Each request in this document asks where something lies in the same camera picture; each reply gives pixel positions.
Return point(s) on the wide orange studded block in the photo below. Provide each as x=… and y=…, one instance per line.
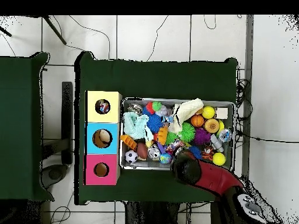
x=162, y=135

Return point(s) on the long orange toy block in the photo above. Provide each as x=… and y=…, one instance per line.
x=129, y=141

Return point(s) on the brown toy football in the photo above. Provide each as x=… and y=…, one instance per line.
x=142, y=151

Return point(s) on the colourful print cloth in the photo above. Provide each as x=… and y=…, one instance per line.
x=174, y=145

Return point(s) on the cream yellow cloth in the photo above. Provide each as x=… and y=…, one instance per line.
x=186, y=109

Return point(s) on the small colourful patterned cloth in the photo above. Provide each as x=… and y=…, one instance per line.
x=102, y=106

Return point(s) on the purple spiky rubber ball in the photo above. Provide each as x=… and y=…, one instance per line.
x=202, y=136

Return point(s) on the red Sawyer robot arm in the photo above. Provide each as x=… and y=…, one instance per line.
x=215, y=179

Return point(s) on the silver mesh bin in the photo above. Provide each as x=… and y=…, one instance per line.
x=144, y=164

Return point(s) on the wooden box with three holes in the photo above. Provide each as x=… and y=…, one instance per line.
x=102, y=144

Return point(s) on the mint green cloth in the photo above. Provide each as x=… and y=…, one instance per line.
x=135, y=126

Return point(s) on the black and white soccer ball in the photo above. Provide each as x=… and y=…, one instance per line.
x=131, y=156

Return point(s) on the blue globe ball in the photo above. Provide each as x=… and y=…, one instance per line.
x=165, y=158

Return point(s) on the dark green tablecloth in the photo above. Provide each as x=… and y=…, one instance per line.
x=163, y=79
x=21, y=116

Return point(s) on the blue spiky rubber ball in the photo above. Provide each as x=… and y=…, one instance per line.
x=195, y=151

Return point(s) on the yellow ball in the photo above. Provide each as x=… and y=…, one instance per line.
x=219, y=159
x=208, y=112

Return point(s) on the grey round stand base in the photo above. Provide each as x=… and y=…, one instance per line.
x=55, y=173

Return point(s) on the black tripod leg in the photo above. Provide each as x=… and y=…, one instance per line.
x=5, y=32
x=55, y=29

